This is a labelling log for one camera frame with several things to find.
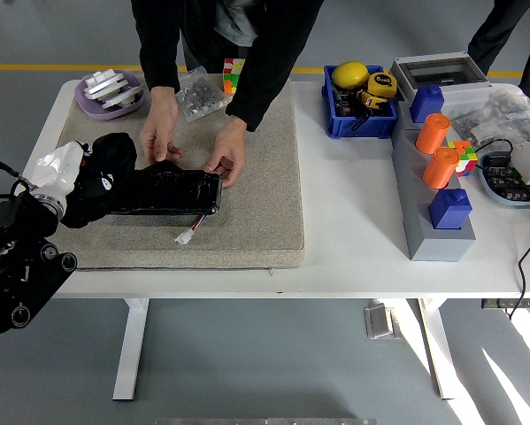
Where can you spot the clear bag of screws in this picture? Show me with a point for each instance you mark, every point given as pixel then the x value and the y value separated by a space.
pixel 200 97

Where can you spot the yellow tape measure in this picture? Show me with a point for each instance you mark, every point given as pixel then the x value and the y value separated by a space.
pixel 383 85

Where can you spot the grey-brown mat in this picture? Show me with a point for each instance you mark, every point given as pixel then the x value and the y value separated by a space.
pixel 255 199

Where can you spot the person's right hand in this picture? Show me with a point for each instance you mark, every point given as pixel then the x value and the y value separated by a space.
pixel 160 124

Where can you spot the orange cylinder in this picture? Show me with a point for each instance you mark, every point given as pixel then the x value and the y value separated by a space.
pixel 432 133
pixel 439 170

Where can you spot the light blue tray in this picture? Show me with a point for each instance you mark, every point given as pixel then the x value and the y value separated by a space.
pixel 488 188

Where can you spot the clear bag of parts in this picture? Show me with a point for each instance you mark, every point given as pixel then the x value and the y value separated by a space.
pixel 508 110

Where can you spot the white table leg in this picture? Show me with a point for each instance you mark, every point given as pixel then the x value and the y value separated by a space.
pixel 129 354
pixel 441 354

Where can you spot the circuit board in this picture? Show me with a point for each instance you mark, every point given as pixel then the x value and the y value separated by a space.
pixel 505 179

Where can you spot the purple tray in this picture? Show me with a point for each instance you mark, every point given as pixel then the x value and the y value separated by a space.
pixel 92 110

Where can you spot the grey stepped holder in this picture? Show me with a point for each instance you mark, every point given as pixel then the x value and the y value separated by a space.
pixel 424 248

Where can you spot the colourful puzzle cube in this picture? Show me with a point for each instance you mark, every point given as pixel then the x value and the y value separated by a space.
pixel 468 159
pixel 232 75

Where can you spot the black rag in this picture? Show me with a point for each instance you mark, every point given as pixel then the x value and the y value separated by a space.
pixel 114 155

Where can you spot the yellow black tool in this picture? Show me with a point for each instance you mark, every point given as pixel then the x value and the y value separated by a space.
pixel 373 104

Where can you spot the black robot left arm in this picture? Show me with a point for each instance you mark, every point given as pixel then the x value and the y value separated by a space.
pixel 17 274

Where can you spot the person's left hand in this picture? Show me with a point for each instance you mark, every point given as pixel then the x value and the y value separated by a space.
pixel 231 148

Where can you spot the person's left forearm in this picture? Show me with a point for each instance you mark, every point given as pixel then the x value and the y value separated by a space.
pixel 264 79

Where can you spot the black glossy panel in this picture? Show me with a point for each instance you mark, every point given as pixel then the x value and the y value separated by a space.
pixel 171 192

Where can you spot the person's right forearm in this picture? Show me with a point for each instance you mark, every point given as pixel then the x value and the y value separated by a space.
pixel 160 53

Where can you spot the yellow ball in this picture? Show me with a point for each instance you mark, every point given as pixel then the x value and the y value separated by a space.
pixel 351 74

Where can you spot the grey metal control box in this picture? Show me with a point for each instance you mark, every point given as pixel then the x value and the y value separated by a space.
pixel 379 321

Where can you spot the black power strip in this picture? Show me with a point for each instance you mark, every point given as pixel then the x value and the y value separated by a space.
pixel 494 303

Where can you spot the grey box with clear lid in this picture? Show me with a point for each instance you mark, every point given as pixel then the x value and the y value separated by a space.
pixel 441 71

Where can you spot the white plastic parts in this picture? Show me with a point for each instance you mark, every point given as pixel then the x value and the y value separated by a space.
pixel 107 86

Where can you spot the blue block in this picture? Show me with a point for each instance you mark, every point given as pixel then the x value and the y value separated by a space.
pixel 426 104
pixel 450 210

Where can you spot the blue plastic bin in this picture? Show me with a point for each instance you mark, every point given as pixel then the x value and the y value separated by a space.
pixel 362 128

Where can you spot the person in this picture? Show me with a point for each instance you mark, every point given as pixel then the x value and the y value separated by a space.
pixel 282 35
pixel 494 31

